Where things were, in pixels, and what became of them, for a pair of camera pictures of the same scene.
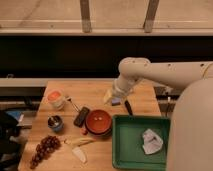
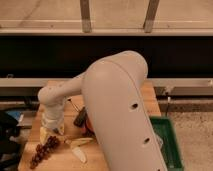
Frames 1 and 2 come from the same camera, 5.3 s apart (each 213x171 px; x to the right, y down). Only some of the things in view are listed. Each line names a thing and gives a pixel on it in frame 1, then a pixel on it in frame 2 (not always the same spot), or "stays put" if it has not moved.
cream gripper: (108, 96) to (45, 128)
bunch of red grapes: (47, 145) stays put
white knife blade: (79, 153) stays put
